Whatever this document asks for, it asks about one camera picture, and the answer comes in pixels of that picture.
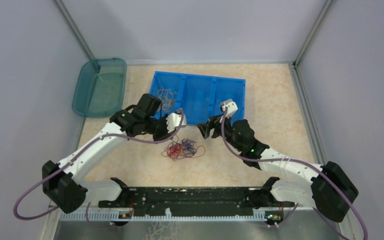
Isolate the teal translucent plastic tray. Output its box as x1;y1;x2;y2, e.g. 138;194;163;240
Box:
72;58;127;118

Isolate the aluminium frame rail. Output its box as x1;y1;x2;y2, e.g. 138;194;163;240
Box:
47;187;349;223

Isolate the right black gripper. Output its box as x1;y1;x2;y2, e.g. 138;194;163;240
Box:
196;112;244;152

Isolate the blue three-compartment bin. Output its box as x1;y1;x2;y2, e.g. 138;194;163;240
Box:
149;71;246;125

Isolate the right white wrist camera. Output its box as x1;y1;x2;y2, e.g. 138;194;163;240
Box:
220;99;238;119

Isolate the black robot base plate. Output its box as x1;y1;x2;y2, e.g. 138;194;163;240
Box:
98;187;295;225

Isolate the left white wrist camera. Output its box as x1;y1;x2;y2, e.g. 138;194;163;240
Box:
165;108;188;134

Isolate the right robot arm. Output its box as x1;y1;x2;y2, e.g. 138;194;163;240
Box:
196;115;359;223

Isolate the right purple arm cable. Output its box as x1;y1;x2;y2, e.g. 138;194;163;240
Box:
220;109;369;240

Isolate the yellow wire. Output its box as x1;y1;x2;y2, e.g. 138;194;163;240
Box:
155;86;180;114

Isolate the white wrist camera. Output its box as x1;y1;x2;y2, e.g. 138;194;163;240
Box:
220;99;238;119
165;108;188;134

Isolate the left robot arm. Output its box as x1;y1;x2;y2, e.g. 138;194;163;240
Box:
42;93;187;214

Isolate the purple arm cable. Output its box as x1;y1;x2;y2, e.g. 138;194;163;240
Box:
220;109;369;240
13;107;185;230

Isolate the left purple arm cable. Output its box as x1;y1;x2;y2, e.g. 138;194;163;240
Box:
13;107;185;230

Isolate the red wire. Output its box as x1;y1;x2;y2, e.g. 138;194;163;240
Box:
161;140;206;162

